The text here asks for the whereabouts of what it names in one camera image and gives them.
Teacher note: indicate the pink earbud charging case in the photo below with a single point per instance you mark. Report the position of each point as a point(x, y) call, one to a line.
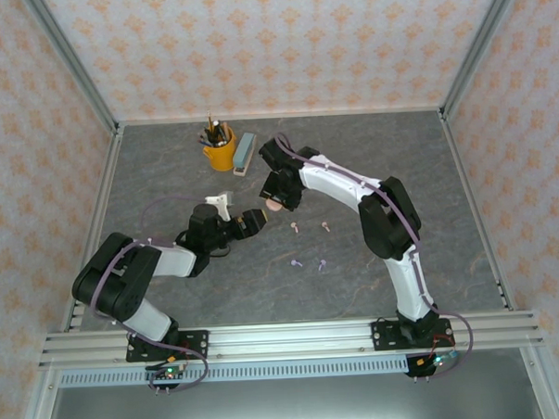
point(274, 205)

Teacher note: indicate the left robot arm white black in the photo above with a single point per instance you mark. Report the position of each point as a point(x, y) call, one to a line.
point(120, 281)

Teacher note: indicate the grey-blue eraser block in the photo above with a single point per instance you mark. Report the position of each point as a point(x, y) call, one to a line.
point(244, 153)

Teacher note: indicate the yellow pencil cup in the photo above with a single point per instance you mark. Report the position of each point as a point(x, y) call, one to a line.
point(221, 156)

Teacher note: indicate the beige wooden pencil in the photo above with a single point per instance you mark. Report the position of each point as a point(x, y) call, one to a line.
point(225, 128)

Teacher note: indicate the black pen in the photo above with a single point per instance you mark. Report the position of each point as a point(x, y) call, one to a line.
point(216, 129)

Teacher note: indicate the blue pen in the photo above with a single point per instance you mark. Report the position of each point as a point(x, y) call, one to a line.
point(203, 141)

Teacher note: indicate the orange pencil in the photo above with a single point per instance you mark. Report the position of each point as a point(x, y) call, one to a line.
point(209, 120)

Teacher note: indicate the grey metal panel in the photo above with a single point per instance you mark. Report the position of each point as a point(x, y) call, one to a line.
point(293, 408)

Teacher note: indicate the aluminium table back rail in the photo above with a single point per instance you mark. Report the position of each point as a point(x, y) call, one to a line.
point(349, 112)

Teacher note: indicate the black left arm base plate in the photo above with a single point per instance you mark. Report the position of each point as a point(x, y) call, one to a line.
point(197, 345)

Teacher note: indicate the aluminium table side rail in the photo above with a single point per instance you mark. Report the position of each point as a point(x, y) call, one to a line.
point(475, 210)
point(96, 227)

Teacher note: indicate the wide aluminium mounting rail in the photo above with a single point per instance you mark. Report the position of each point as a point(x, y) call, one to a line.
point(290, 339)

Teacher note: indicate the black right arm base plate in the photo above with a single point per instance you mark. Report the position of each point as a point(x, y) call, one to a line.
point(382, 337)

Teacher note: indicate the aluminium frame post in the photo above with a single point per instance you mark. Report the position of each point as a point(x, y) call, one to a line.
point(480, 43)
point(72, 61)

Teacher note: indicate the small black rail bracket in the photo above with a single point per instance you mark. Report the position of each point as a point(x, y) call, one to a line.
point(500, 289)

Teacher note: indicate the aluminium lower frame leg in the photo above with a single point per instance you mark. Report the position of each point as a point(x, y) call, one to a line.
point(35, 415)
point(545, 393)

